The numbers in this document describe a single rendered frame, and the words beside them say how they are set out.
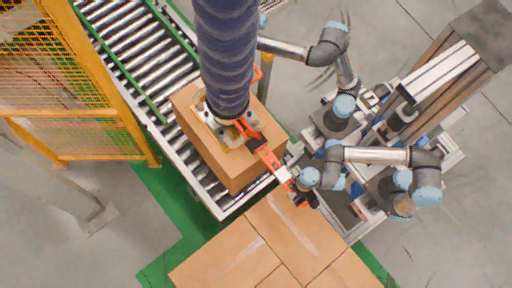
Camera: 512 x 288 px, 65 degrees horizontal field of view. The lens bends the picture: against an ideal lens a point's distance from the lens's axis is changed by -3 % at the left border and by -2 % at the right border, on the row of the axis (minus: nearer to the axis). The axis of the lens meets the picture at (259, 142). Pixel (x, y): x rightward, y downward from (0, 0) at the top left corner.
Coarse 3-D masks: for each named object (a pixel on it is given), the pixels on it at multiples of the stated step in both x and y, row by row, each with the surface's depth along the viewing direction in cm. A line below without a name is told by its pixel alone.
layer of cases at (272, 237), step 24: (240, 216) 267; (264, 216) 268; (288, 216) 269; (312, 216) 270; (216, 240) 261; (240, 240) 262; (264, 240) 264; (288, 240) 264; (312, 240) 265; (336, 240) 265; (192, 264) 255; (216, 264) 256; (240, 264) 257; (264, 264) 258; (288, 264) 259; (312, 264) 259; (336, 264) 260; (360, 264) 261
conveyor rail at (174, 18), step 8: (160, 0) 313; (168, 8) 311; (168, 16) 314; (176, 16) 309; (176, 24) 310; (184, 24) 307; (184, 32) 306; (192, 32) 305; (192, 40) 303; (288, 144) 280; (288, 152) 282; (296, 152) 278
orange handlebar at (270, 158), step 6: (258, 72) 226; (258, 78) 224; (252, 84) 225; (234, 120) 215; (240, 126) 214; (246, 126) 215; (264, 156) 209; (270, 156) 210; (264, 162) 209; (270, 162) 208; (276, 162) 209; (270, 168) 208; (288, 186) 206; (306, 204) 203
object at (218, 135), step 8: (192, 104) 230; (200, 112) 228; (208, 112) 227; (200, 120) 227; (208, 128) 226; (224, 128) 226; (216, 136) 224; (224, 136) 224; (232, 136) 225; (224, 144) 223; (224, 152) 222
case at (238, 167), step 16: (176, 96) 233; (176, 112) 242; (192, 112) 230; (192, 128) 228; (272, 128) 230; (208, 144) 225; (272, 144) 227; (208, 160) 249; (224, 160) 222; (240, 160) 223; (256, 160) 223; (224, 176) 233; (240, 176) 227; (256, 176) 258
